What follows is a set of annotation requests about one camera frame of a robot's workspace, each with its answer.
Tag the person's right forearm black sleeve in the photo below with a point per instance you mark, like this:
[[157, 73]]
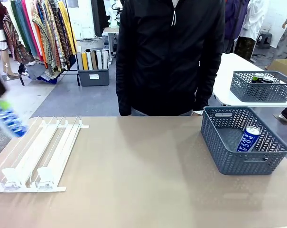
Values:
[[124, 102]]

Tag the green hanging fabric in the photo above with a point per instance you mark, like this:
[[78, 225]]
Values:
[[18, 23]]

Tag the white can dispenser rack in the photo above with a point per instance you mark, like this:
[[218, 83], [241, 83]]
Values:
[[62, 142]]

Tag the grey fabric roll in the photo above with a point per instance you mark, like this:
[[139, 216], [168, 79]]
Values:
[[79, 61]]

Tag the black clothes rack frame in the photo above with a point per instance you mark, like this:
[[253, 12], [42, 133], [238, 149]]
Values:
[[69, 74]]

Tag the blue Pocari Sweat can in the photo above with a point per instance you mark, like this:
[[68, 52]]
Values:
[[247, 140], [8, 121]]

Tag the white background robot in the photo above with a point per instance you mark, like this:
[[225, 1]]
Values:
[[113, 14]]

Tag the teal hanging fabric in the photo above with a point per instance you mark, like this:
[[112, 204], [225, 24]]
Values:
[[27, 31]]

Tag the person's left hand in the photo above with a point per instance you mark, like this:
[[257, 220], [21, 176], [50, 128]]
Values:
[[197, 113]]

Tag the dark patterned hanging fabric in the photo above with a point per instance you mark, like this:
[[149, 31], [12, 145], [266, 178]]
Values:
[[60, 35]]

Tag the purple hanging coat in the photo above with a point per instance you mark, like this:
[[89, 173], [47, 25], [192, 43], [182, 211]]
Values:
[[235, 16]]

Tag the yellow hanging fabric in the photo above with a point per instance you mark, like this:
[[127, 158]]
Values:
[[67, 26]]

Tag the grey hanging skirt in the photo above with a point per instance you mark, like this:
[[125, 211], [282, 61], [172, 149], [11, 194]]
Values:
[[228, 45]]

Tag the grey storage bin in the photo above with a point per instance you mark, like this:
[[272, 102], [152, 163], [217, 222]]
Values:
[[93, 78]]

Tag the bystander white shoe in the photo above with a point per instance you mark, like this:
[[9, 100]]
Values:
[[279, 116]]

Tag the pink hanging fabric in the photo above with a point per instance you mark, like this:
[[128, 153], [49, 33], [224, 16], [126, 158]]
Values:
[[31, 26]]

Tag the brown fabric roll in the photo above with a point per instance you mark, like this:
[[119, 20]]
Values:
[[94, 60]]

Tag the mannequin legs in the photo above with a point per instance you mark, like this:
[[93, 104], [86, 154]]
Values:
[[5, 59]]

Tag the background work table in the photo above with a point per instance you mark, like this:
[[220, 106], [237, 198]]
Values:
[[108, 30]]

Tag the black fabric roll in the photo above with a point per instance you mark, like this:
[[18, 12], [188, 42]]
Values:
[[88, 50]]

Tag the white table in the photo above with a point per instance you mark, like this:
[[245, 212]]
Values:
[[228, 78]]

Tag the white hanging garment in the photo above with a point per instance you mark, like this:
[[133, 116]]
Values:
[[254, 19]]

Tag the multicolour patterned hanging fabric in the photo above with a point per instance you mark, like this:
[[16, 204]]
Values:
[[46, 42]]

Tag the orange hanging fabric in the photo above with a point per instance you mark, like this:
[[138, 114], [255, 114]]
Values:
[[40, 45]]

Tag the person's left forearm black sleeve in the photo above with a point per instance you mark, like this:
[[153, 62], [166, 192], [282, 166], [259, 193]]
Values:
[[203, 99]]

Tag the brown patterned shawl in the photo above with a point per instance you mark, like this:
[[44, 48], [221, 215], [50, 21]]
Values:
[[14, 40]]

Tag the dark patterned skirt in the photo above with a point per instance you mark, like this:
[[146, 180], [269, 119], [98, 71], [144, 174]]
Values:
[[245, 47]]

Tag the person's black jacket torso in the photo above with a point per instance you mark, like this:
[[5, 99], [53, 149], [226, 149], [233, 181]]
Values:
[[169, 59]]

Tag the black partition panel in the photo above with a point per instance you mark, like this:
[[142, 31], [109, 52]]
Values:
[[99, 16]]

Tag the grey plastic lattice basket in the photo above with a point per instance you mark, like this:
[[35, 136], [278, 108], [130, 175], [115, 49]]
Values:
[[259, 91], [243, 164]]

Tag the yellow fabric roll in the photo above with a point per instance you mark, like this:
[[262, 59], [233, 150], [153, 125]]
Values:
[[85, 61]]

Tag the cardboard box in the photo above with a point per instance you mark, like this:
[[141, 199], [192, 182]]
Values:
[[283, 65]]

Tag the white fabric roll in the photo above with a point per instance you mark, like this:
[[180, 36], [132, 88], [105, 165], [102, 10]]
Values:
[[89, 61], [99, 60], [105, 59]]

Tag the grey plastic stool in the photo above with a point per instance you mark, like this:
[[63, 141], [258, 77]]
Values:
[[266, 39]]

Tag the folded fabric pile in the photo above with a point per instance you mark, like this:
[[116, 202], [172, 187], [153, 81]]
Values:
[[42, 73]]

